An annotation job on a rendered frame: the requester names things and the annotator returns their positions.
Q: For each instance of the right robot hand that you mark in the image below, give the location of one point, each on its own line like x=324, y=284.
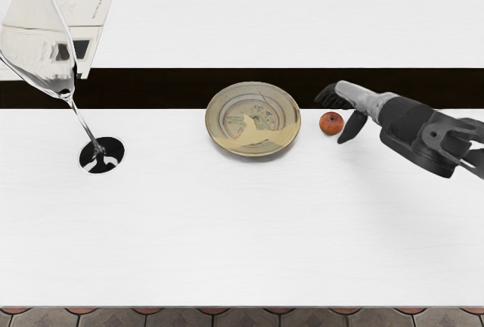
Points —
x=353, y=96

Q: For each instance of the patterned beige ceramic plate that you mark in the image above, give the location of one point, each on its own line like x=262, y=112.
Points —
x=252, y=119

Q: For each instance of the small red apple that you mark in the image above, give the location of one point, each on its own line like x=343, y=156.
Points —
x=331, y=123

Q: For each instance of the white open book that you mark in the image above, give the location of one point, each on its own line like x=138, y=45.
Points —
x=89, y=20

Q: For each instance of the clear wine glass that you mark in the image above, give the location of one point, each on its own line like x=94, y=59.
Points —
x=41, y=58

